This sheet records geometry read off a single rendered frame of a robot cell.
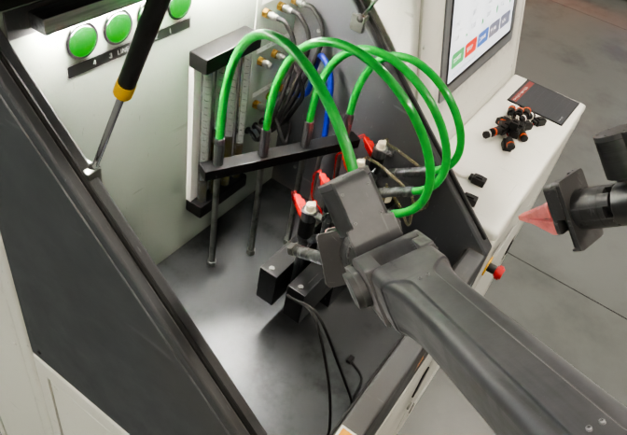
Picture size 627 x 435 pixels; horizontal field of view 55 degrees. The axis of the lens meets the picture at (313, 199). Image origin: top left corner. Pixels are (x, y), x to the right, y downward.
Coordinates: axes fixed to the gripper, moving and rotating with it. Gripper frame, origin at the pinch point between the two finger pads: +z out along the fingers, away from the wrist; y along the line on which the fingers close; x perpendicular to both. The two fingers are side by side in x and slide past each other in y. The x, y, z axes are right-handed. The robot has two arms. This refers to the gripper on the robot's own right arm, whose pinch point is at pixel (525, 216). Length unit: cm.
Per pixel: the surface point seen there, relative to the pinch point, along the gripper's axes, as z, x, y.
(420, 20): 21.3, -17.8, 35.4
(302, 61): 3.5, 26.5, 31.8
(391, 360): 22.5, 16.4, -17.1
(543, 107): 40, -75, 7
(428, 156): 7.0, 7.7, 13.5
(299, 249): 18.7, 27.5, 7.7
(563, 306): 93, -127, -79
